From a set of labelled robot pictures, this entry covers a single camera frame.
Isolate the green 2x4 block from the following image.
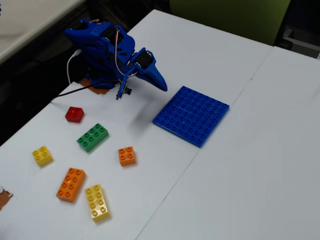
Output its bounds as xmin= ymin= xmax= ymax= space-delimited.
xmin=76 ymin=122 xmax=110 ymax=153

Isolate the brown patch under robot base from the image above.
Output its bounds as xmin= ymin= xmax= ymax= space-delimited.
xmin=79 ymin=77 xmax=118 ymax=97

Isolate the black cable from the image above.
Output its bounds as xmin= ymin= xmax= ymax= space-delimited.
xmin=51 ymin=79 xmax=120 ymax=103

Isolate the white side table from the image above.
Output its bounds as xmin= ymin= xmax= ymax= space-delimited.
xmin=0 ymin=0 xmax=86 ymax=65

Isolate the white cable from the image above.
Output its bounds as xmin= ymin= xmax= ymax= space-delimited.
xmin=66 ymin=48 xmax=83 ymax=85

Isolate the white paper sheet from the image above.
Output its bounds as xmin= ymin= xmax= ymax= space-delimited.
xmin=136 ymin=46 xmax=320 ymax=240
xmin=0 ymin=9 xmax=275 ymax=240

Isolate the yellow 2x4 block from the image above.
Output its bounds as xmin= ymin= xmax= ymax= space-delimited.
xmin=84 ymin=183 xmax=111 ymax=223

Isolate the blue 8x8 plate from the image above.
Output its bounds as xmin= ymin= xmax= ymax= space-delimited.
xmin=152 ymin=85 xmax=230 ymax=149

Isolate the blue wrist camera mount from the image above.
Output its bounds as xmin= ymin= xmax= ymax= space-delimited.
xmin=115 ymin=67 xmax=133 ymax=101

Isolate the grey shelf frame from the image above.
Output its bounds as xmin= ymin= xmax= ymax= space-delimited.
xmin=282 ymin=24 xmax=320 ymax=61

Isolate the red white servo wire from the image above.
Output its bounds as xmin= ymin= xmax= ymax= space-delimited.
xmin=112 ymin=24 xmax=137 ymax=77

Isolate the orange 2x4 block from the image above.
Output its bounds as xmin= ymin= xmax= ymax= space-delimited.
xmin=55 ymin=167 xmax=87 ymax=203

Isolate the yellow 2x2 block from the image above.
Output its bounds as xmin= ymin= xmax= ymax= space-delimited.
xmin=31 ymin=145 xmax=54 ymax=168

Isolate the green panel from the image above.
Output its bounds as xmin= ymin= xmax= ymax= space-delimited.
xmin=169 ymin=0 xmax=292 ymax=47

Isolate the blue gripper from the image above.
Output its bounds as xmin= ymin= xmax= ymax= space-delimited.
xmin=128 ymin=47 xmax=169 ymax=93

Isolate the orange 2x2 block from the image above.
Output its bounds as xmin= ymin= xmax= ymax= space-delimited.
xmin=117 ymin=146 xmax=137 ymax=167

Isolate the red 2x2 block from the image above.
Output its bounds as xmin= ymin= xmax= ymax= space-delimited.
xmin=64 ymin=106 xmax=85 ymax=124

